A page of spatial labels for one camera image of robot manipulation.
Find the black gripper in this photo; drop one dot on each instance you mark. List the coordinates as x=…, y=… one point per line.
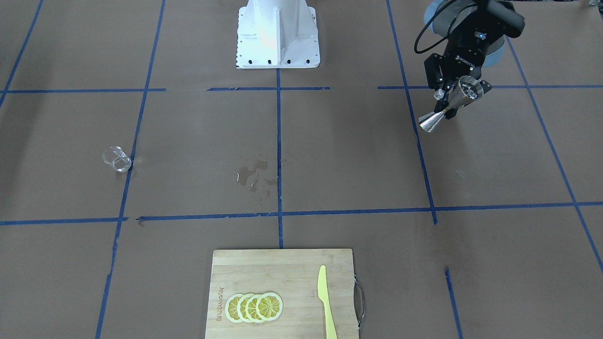
x=464, y=59

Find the steel jigger measuring cup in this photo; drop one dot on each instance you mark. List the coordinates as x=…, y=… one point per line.
x=465, y=91

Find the small clear glass cup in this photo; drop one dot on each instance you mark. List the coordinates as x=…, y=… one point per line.
x=117, y=159

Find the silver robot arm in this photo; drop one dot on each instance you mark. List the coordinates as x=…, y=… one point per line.
x=475, y=32

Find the wooden cutting board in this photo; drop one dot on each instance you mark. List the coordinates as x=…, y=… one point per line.
x=292, y=274

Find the lemon slice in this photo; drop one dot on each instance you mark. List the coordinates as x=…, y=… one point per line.
x=254, y=308

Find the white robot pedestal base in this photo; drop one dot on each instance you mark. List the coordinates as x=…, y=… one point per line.
x=277, y=34

